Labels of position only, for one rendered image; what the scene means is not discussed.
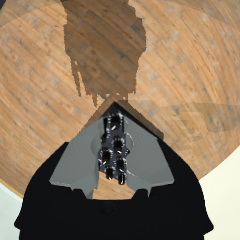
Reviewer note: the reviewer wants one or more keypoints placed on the black knob box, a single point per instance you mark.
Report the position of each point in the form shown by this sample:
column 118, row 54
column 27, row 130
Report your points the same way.
column 116, row 160

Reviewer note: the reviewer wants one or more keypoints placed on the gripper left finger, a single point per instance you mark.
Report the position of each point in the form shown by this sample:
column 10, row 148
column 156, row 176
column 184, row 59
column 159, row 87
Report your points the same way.
column 73, row 165

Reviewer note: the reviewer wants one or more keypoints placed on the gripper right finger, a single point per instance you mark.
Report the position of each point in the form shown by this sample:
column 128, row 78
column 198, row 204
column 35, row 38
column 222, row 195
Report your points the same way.
column 153, row 165

